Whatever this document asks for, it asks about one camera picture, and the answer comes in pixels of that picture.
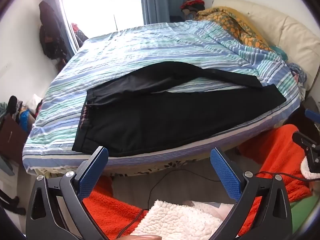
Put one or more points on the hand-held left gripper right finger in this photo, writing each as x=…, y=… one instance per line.
x=226, y=173

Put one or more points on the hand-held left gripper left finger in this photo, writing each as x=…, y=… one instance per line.
x=91, y=172

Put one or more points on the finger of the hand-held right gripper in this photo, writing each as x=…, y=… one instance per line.
x=313, y=116
x=303, y=138

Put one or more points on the black pants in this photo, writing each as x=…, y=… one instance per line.
x=160, y=120

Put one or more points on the person's left hand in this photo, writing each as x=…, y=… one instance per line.
x=140, y=237

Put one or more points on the white fleece cuff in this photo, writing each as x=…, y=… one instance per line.
x=307, y=171

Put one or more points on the blue plaid cloth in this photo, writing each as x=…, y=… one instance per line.
x=297, y=73

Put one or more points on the leaf patterned mattress cover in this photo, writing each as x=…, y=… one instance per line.
x=150, y=167

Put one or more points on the white fleece cloth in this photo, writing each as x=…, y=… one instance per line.
x=175, y=221

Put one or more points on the teal cloth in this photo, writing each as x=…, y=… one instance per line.
x=280, y=51

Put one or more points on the blue plastic bag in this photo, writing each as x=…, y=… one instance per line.
x=25, y=120

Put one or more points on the brown paper bag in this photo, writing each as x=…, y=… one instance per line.
x=12, y=140

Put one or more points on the cream padded headboard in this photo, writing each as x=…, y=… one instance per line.
x=282, y=27

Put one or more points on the black fuzzy object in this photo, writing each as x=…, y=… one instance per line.
x=11, y=106

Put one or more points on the orange patterned quilt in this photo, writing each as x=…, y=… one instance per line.
x=232, y=21

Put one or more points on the striped blue green bed sheet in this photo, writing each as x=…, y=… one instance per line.
x=140, y=47

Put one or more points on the red clothes by window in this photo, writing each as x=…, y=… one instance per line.
x=78, y=33

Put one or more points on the dark hanging clothes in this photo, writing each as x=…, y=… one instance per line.
x=51, y=35

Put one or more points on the red and black cloth bundle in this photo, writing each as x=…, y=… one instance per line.
x=193, y=6

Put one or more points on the blue curtain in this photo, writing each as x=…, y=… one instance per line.
x=166, y=0

